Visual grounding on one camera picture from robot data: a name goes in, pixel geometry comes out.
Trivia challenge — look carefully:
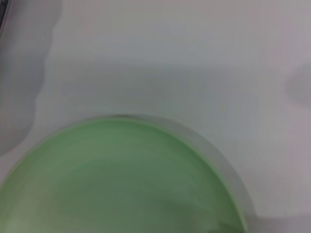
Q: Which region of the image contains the light green plate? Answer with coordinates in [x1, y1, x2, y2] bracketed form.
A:
[0, 116, 250, 233]

